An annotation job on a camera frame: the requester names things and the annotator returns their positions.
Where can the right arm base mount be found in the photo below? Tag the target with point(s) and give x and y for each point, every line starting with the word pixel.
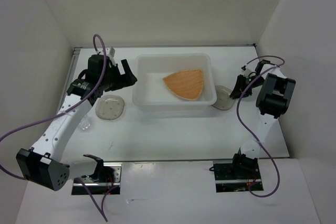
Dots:
pixel 228 180

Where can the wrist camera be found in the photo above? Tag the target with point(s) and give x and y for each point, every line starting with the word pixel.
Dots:
pixel 110 52
pixel 248 70

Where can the clear glass plate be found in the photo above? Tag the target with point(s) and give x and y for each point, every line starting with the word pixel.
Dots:
pixel 223 102
pixel 109 107

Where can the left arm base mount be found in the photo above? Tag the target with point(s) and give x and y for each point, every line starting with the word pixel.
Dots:
pixel 107 184

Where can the aluminium table edge rail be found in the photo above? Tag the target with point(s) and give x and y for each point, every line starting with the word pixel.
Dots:
pixel 168 160

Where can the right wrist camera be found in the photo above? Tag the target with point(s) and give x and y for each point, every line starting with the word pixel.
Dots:
pixel 248 70

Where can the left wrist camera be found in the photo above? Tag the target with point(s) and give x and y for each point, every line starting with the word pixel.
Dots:
pixel 110 52

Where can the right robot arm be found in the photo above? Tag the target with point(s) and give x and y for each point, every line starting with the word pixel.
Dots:
pixel 272 102

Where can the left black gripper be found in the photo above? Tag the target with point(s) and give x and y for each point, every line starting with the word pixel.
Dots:
pixel 129 79

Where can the triangular woven bamboo tray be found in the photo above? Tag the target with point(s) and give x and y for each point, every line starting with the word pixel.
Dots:
pixel 186 84

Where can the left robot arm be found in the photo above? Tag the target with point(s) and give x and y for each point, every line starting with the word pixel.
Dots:
pixel 41 164

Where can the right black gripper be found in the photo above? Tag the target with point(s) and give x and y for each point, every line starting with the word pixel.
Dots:
pixel 239 87

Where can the white plastic bin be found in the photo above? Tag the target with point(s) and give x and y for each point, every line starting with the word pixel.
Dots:
pixel 150 94

